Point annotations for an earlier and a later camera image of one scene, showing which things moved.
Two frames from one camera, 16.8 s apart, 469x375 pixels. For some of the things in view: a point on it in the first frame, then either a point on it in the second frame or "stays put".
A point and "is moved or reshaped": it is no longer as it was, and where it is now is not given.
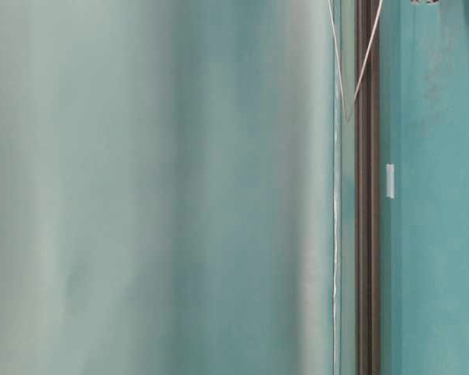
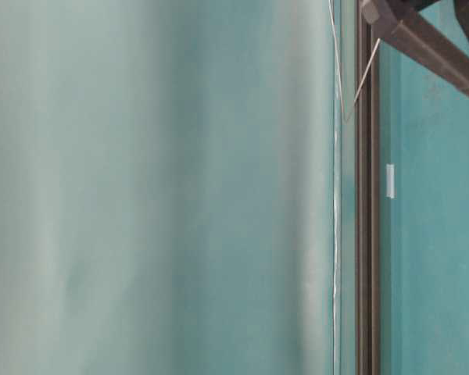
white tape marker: [390, 180] stays put
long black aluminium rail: [367, 189] stays put
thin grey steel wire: [349, 116] is moved or reshaped
